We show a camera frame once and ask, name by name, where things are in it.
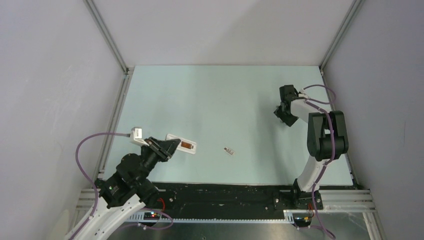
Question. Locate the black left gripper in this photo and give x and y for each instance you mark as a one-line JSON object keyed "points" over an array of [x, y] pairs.
{"points": [[164, 148]]}

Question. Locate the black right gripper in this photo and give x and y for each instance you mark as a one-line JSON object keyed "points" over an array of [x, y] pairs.
{"points": [[289, 121]]}

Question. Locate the white remote control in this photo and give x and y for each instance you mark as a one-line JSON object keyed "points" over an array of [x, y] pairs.
{"points": [[185, 145]]}

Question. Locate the white battery compartment cover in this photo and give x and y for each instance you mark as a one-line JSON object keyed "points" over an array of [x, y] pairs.
{"points": [[229, 151]]}

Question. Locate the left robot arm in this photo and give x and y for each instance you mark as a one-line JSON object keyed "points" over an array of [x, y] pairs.
{"points": [[124, 193]]}

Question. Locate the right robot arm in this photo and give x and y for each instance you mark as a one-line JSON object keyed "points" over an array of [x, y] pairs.
{"points": [[326, 141]]}

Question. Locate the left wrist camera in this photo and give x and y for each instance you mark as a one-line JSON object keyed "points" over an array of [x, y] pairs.
{"points": [[136, 137]]}

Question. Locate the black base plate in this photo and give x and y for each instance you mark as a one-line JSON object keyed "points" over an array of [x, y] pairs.
{"points": [[215, 200]]}

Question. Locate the aluminium frame rail left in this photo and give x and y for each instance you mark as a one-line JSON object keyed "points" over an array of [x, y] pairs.
{"points": [[120, 81]]}

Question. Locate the aluminium frame rail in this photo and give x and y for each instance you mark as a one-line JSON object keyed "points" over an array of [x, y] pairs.
{"points": [[120, 81], [367, 208]]}

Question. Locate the white cable duct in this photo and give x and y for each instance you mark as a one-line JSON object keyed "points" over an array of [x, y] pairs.
{"points": [[143, 217]]}

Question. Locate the aluminium frame rail right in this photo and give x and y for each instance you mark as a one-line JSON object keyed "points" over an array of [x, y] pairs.
{"points": [[367, 208]]}

